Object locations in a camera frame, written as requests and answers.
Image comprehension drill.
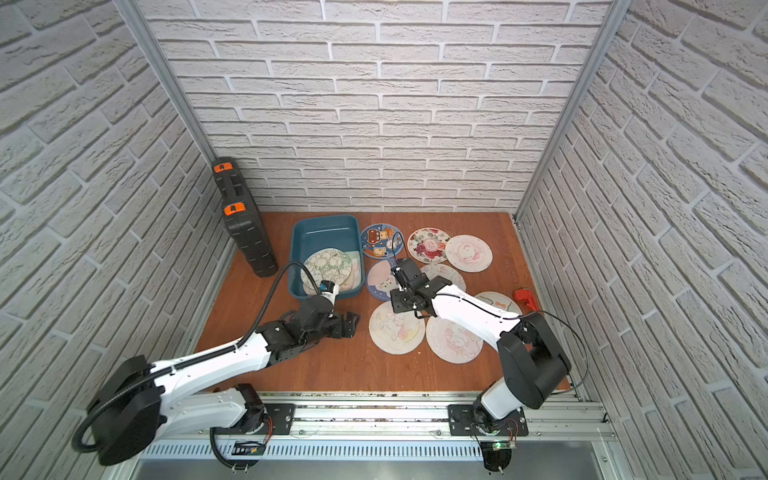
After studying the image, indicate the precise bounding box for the cream pink character coaster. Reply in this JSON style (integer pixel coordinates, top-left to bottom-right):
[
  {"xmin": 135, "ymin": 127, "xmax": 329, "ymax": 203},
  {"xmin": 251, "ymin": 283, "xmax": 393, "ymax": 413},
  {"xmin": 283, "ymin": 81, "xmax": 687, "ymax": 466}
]
[{"xmin": 369, "ymin": 303, "xmax": 426, "ymax": 355}]

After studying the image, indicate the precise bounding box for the green bunnies coaster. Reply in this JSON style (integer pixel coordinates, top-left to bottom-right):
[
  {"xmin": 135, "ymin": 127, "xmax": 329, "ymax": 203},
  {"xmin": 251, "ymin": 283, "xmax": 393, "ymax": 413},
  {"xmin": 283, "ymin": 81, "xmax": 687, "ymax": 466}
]
[{"xmin": 304, "ymin": 248, "xmax": 352, "ymax": 292}]

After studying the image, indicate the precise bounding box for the teal storage box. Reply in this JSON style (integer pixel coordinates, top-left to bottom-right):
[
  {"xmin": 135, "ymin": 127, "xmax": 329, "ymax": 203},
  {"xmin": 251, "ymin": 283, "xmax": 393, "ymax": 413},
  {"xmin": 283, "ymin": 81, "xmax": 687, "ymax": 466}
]
[{"xmin": 290, "ymin": 214, "xmax": 365, "ymax": 300}]

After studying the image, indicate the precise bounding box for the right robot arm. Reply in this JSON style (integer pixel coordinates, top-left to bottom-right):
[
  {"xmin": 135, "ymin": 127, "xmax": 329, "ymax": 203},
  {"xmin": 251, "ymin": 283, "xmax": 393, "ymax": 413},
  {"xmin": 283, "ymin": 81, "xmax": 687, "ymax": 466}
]
[{"xmin": 390, "ymin": 258, "xmax": 571, "ymax": 429}]

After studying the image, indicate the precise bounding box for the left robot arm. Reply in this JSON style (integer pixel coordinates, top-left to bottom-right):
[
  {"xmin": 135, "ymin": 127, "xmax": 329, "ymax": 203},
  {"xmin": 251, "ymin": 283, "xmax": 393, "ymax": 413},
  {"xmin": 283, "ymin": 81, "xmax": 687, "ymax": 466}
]
[{"xmin": 71, "ymin": 282, "xmax": 360, "ymax": 466}]

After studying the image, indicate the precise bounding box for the white butterfly coaster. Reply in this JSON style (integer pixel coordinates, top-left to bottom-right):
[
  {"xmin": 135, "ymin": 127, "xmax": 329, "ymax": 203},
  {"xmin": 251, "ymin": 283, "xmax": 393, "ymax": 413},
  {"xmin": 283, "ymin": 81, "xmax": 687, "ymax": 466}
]
[{"xmin": 421, "ymin": 263, "xmax": 466, "ymax": 291}]

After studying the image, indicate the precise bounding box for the lavender bear coaster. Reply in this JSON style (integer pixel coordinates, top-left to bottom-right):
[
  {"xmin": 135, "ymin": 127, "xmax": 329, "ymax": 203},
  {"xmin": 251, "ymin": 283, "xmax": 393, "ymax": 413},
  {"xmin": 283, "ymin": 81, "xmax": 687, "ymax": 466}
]
[{"xmin": 366, "ymin": 260, "xmax": 399, "ymax": 302}]

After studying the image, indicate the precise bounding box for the floral pink coaster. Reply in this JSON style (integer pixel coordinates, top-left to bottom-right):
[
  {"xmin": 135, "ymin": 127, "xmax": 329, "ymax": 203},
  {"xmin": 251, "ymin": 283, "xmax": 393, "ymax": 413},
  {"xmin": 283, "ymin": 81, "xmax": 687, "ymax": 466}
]
[{"xmin": 407, "ymin": 227, "xmax": 451, "ymax": 264}]

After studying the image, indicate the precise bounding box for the blue cartoon animals coaster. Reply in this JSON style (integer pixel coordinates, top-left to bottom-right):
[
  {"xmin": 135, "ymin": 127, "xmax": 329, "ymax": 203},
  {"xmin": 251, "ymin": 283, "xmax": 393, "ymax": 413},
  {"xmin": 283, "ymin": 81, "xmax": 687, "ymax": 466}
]
[{"xmin": 360, "ymin": 223, "xmax": 404, "ymax": 259}]

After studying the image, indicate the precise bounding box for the pink piglet coaster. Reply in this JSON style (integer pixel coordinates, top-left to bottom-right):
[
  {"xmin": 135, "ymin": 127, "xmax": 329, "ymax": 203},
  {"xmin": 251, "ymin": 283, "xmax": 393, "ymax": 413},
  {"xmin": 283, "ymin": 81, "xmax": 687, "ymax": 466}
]
[{"xmin": 426, "ymin": 317, "xmax": 484, "ymax": 364}]

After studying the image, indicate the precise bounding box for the white pink sketch coaster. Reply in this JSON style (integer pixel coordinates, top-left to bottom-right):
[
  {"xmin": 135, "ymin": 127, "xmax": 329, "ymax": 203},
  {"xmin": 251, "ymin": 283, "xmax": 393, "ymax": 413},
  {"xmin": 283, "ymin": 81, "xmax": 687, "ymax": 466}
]
[{"xmin": 445, "ymin": 235, "xmax": 493, "ymax": 273}]

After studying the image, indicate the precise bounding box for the white dog face coaster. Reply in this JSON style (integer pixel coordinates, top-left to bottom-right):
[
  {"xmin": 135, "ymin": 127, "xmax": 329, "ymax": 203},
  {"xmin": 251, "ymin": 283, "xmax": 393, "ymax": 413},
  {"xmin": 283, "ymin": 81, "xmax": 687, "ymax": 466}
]
[{"xmin": 476, "ymin": 291, "xmax": 522, "ymax": 315}]

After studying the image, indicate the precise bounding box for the black orange tool case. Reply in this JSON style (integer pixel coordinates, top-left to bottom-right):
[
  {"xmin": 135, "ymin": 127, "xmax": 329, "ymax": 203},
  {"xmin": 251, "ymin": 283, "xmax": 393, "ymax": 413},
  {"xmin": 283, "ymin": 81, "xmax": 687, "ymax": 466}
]
[{"xmin": 213, "ymin": 157, "xmax": 278, "ymax": 278}]

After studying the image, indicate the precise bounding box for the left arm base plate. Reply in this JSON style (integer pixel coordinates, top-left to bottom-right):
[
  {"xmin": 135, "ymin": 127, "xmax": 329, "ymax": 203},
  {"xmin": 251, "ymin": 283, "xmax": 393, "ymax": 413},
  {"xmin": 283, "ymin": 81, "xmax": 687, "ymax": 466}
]
[{"xmin": 221, "ymin": 403, "xmax": 296, "ymax": 435}]

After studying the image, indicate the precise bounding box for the aluminium rail frame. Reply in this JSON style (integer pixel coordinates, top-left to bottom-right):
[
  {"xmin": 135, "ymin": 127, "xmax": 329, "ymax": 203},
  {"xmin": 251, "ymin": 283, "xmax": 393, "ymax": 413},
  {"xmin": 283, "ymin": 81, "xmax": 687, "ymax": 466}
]
[{"xmin": 140, "ymin": 392, "xmax": 617, "ymax": 462}]

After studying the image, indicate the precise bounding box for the red handled tool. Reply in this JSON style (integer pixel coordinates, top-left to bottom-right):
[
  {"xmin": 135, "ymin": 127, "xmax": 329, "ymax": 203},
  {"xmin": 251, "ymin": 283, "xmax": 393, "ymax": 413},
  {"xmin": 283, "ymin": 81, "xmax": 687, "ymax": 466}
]
[{"xmin": 513, "ymin": 289, "xmax": 539, "ymax": 313}]

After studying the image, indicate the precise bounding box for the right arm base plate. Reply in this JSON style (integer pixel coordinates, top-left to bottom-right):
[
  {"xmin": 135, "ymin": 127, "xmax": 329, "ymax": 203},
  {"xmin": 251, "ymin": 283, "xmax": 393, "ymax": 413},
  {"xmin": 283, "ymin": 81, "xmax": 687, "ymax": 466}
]
[{"xmin": 447, "ymin": 404, "xmax": 529, "ymax": 439}]

